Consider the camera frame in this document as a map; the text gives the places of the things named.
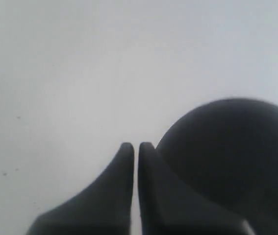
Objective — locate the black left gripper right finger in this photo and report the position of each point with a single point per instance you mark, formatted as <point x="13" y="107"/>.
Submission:
<point x="168" y="206"/>

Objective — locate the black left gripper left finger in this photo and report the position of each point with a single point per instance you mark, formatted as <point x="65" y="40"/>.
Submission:
<point x="103" y="208"/>

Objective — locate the black helmet with tinted visor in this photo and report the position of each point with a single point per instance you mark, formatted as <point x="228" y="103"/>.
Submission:
<point x="227" y="151"/>

